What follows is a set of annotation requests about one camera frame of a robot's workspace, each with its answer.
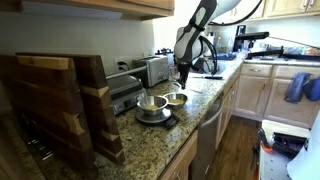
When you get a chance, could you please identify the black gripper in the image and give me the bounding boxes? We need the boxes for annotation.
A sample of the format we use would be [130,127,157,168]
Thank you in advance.
[176,61,192,90]

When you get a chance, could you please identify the silver metal spoon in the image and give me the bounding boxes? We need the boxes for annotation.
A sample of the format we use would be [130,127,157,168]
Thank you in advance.
[171,80,205,95]

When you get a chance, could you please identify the silver bowl with yellow powder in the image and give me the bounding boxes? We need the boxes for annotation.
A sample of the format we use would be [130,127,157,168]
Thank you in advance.
[162,92,189,111]

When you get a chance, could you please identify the silver bowl on scale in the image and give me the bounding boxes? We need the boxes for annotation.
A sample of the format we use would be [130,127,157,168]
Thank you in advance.
[135,95,170,117]

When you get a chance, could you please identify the black kitchen scale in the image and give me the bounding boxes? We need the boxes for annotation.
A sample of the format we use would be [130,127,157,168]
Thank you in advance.
[134,106,181,131]

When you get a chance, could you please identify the stainless steel toaster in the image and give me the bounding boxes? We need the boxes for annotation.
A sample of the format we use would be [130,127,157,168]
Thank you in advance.
[132,54,172,89]

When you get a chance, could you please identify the stainless steel sink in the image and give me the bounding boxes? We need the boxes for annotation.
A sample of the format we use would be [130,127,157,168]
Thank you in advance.
[191,59,232,76]

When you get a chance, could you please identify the light wood sink cabinet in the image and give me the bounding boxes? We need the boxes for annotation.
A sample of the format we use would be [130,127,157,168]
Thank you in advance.
[215,71,242,150]

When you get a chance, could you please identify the dark blue tray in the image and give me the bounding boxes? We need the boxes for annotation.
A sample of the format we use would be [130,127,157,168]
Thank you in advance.
[216,52,238,62]

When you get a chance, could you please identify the stainless steel dishwasher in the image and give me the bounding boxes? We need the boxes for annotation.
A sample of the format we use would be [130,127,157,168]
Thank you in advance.
[189,95,225,180]

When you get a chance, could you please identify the stainless steel contact grill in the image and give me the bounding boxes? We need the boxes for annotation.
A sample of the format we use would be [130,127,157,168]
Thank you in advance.
[105,65,149,117]

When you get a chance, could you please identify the clear bottle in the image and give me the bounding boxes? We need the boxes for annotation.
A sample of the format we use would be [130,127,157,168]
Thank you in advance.
[226,35,235,54]

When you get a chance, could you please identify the black power plug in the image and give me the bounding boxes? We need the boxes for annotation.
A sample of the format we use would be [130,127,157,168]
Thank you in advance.
[117,60,130,72]

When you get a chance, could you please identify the light wood base cabinets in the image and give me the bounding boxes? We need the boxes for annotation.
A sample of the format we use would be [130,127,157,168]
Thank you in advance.
[232,62,320,130]

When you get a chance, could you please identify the black tall appliance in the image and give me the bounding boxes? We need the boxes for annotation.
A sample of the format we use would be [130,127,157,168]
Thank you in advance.
[234,24,248,53]

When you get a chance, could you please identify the wooden drawer base cabinet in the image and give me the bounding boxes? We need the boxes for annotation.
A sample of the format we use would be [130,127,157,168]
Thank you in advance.
[157,129,200,180]

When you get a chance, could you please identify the wooden upper cabinet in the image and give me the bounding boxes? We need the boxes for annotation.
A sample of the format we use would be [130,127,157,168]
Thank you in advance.
[0,0,176,22]

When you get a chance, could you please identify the striped dark wooden cutting board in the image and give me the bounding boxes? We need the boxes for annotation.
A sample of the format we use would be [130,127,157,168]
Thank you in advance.
[14,51,126,166]

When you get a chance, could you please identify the black orange bar clamp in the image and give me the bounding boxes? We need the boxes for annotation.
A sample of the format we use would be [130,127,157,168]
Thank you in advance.
[254,127,275,155]

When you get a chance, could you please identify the grey blue hanging towel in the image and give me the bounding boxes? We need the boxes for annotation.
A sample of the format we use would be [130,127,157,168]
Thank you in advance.
[283,71,312,105]

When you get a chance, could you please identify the white perforated robot table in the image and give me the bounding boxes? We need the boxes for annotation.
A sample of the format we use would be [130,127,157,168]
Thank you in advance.
[257,119,313,180]

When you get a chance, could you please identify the light wood upper cabinets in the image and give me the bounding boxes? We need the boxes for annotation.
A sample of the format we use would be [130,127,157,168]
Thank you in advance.
[216,0,320,26]

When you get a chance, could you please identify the under-cabinet light strip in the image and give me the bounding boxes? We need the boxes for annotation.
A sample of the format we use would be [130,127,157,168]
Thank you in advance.
[19,0,124,20]

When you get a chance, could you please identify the large dark wooden cutting board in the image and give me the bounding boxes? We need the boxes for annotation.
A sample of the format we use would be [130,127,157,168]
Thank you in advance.
[0,54,100,180]

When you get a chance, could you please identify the black handled knife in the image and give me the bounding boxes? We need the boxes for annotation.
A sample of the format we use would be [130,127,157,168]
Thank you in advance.
[191,75,224,81]

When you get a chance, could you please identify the black stereo camera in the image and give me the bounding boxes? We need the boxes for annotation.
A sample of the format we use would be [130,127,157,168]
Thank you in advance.
[233,31,271,43]

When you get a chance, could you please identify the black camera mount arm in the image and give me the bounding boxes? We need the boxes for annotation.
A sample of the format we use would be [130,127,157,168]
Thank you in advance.
[245,39,320,63]

